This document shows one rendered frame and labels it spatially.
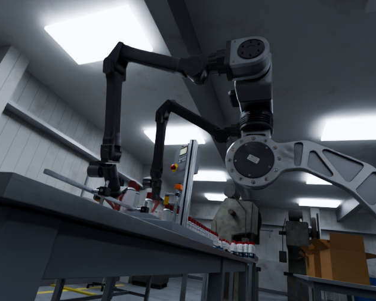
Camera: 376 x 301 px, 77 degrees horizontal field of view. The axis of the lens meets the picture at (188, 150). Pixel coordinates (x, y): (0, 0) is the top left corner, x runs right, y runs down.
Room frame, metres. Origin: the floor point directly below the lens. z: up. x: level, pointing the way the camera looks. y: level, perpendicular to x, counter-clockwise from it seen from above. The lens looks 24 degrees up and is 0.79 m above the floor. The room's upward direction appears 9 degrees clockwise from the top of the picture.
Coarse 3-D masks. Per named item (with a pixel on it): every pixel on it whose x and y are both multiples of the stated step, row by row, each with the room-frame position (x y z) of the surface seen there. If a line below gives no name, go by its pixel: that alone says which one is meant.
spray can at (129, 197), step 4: (132, 180) 1.11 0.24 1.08; (132, 184) 1.11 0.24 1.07; (128, 188) 1.10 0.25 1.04; (132, 188) 1.11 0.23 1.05; (128, 192) 1.10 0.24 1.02; (132, 192) 1.10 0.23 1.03; (124, 196) 1.11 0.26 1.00; (128, 196) 1.10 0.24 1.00; (132, 196) 1.11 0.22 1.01; (124, 200) 1.10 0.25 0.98; (128, 200) 1.10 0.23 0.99; (132, 200) 1.11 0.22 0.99; (128, 204) 1.10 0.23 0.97; (132, 204) 1.12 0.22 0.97; (124, 208) 1.10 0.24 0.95; (124, 212) 1.10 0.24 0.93
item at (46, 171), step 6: (48, 174) 0.67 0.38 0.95; (54, 174) 0.69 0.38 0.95; (60, 174) 0.70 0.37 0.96; (66, 180) 0.73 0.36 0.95; (72, 180) 0.75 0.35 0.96; (78, 186) 0.78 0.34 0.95; (84, 186) 0.80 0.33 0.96; (90, 192) 0.84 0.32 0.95; (108, 198) 0.93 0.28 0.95; (114, 198) 0.96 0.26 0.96; (120, 204) 1.01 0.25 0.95; (126, 204) 1.05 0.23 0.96; (132, 210) 1.12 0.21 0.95
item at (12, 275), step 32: (0, 224) 0.22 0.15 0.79; (32, 224) 0.24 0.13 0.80; (64, 224) 0.29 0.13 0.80; (0, 256) 0.22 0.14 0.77; (32, 256) 0.25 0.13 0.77; (64, 256) 0.30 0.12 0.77; (96, 256) 0.35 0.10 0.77; (128, 256) 0.43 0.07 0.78; (160, 256) 0.54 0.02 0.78; (192, 256) 0.75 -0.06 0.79; (0, 288) 0.23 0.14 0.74; (32, 288) 0.26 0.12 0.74
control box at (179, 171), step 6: (198, 150) 1.46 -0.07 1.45; (180, 156) 1.49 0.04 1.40; (198, 156) 1.46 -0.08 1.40; (174, 162) 1.54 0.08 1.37; (186, 162) 1.42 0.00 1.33; (198, 162) 1.46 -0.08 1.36; (180, 168) 1.47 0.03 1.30; (198, 168) 1.47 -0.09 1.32; (174, 174) 1.55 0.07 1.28; (180, 174) 1.53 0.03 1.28
